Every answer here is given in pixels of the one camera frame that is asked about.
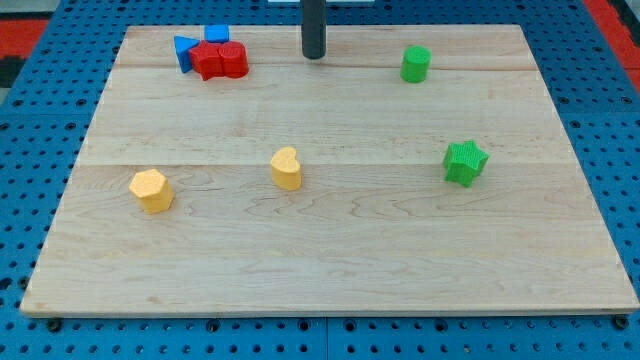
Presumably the green star block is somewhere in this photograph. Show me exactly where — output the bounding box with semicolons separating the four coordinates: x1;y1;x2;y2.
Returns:
443;140;490;187

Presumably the blue cube block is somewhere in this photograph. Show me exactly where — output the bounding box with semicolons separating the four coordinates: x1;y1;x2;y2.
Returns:
204;24;230;43

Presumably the yellow hexagon block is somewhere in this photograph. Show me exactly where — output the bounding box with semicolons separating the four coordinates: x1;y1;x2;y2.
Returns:
129;169;175;214

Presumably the green cylinder block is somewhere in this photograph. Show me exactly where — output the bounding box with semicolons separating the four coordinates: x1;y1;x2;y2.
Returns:
400;45;431;83

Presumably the blue triangle block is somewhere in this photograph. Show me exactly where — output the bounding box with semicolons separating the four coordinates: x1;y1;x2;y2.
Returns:
174;35;200;73

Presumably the wooden board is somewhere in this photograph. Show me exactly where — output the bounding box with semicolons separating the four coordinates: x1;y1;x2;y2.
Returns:
21;25;639;318

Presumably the yellow heart block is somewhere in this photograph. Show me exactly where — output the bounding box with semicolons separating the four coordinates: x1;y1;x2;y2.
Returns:
270;146;302;191

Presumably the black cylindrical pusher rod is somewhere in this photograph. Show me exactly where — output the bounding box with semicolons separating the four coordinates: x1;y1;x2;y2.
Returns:
300;0;326;60

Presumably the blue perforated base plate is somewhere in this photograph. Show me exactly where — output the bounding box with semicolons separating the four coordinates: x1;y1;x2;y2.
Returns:
1;1;639;359

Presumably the red cylinder block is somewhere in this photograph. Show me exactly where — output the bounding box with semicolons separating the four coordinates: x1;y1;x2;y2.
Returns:
218;41;249;78

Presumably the red star block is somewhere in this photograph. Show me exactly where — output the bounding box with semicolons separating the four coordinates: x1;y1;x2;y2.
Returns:
189;41;225;81

